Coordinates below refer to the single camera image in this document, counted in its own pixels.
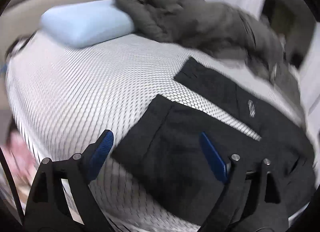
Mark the dark grey duvet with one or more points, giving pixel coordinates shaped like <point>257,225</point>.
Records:
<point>219,30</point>

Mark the black pants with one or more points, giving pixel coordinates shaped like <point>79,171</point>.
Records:
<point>163,149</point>

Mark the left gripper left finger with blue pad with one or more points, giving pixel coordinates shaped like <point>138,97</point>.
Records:
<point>47,208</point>

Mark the light blue pillow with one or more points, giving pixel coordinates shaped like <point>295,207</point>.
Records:
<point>85,24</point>

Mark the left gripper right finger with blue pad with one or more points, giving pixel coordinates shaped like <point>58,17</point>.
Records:
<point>250,200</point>

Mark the white honeycomb mattress cover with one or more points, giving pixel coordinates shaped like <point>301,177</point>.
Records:
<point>58,136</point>

